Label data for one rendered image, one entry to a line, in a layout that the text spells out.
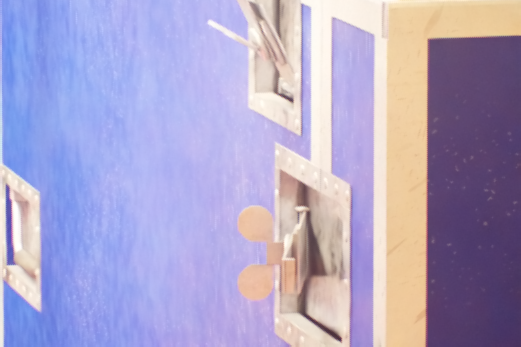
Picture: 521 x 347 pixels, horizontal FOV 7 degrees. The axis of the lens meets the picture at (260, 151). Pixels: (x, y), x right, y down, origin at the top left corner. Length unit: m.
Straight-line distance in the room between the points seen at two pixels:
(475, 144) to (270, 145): 0.27
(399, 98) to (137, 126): 0.64
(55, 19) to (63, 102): 0.07
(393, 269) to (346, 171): 0.10
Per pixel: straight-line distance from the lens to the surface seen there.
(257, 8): 2.65
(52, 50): 3.33
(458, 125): 2.45
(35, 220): 3.50
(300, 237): 2.61
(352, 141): 2.51
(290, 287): 2.56
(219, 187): 2.82
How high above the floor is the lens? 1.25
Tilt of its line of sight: 9 degrees down
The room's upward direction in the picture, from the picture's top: straight up
